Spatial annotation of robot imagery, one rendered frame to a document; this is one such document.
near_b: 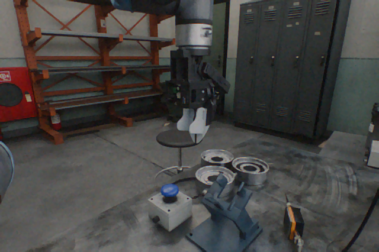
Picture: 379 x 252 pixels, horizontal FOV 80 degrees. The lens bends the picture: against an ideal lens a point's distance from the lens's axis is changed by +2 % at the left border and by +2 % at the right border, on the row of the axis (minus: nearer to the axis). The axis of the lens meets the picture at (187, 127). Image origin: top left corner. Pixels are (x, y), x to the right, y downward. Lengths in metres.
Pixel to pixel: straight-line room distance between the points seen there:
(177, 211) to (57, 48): 3.93
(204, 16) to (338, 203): 0.54
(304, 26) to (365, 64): 0.93
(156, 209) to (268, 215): 0.26
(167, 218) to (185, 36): 0.36
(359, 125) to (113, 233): 3.55
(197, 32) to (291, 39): 2.98
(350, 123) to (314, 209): 3.21
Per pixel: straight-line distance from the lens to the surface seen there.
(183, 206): 0.51
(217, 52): 4.56
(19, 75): 3.90
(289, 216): 0.52
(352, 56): 3.74
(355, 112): 3.77
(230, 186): 0.60
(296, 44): 3.38
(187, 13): 0.47
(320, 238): 0.57
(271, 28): 3.53
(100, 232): 0.54
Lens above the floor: 1.15
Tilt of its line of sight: 17 degrees down
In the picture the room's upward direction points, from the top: straight up
